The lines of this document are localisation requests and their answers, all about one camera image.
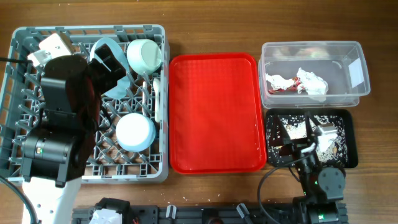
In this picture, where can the clear plastic bin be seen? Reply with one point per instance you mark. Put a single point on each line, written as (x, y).
(340, 63)

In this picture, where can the white plastic fork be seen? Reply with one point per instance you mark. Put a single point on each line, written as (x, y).
(144, 99)

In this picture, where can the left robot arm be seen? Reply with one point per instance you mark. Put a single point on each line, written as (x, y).
(55, 151)

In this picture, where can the light blue plate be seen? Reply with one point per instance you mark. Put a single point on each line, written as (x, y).
(119, 91)

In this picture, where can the red plastic tray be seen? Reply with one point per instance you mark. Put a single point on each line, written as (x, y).
(215, 114)

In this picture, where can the white plastic spoon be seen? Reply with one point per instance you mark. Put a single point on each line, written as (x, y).
(156, 86)

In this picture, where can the grey dishwasher rack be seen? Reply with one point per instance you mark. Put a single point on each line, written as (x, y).
(109, 163)

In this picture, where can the red strawberry cake wrapper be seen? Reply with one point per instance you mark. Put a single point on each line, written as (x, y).
(292, 88)

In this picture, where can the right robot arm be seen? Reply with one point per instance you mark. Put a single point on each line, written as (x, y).
(322, 186)

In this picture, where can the black plastic tray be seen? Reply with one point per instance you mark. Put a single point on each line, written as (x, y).
(347, 121)

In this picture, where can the mint green bowl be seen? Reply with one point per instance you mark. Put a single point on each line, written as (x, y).
(144, 56)

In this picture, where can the rice and nut scraps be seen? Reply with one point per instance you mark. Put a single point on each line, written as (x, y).
(335, 153)

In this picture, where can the white napkin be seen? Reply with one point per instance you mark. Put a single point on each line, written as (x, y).
(315, 86)

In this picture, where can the crumpled white paper piece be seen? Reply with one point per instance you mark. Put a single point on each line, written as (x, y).
(279, 83)

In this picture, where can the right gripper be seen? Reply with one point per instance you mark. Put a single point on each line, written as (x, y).
(295, 145)

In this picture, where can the light blue bowl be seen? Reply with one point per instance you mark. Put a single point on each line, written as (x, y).
(135, 132)

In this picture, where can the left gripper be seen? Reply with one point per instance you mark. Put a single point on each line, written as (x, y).
(107, 81)

